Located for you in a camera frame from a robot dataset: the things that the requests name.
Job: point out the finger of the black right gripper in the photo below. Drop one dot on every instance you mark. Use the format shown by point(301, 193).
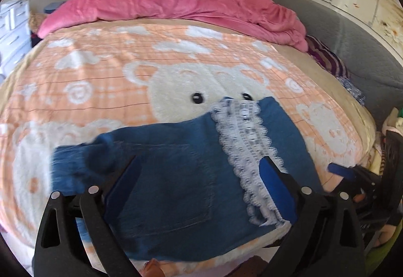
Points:
point(347, 173)

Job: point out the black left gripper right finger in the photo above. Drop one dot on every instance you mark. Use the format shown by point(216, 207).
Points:
point(325, 238)

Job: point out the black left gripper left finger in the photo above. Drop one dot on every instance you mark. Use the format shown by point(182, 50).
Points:
point(75, 239)

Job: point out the blue denim pants lace trim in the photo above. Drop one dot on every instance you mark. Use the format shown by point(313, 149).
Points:
point(195, 190)

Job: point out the person's right hand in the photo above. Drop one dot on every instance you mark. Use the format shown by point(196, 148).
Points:
point(379, 214)

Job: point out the person's left hand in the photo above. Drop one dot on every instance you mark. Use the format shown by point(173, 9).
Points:
point(152, 269)

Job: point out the beige bed sheet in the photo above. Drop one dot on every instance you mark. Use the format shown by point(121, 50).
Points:
point(86, 79)

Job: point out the grey padded headboard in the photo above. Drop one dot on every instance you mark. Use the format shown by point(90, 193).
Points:
point(373, 69)

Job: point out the purple striped pillow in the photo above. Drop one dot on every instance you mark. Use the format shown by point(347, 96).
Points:
point(330, 62)

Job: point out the orange bear pattern blanket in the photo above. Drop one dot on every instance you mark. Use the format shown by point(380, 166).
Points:
point(199, 106)

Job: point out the pink duvet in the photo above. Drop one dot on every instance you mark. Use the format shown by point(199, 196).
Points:
point(261, 19)

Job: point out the white drawer chest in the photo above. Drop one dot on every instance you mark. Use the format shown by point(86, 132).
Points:
point(15, 40)

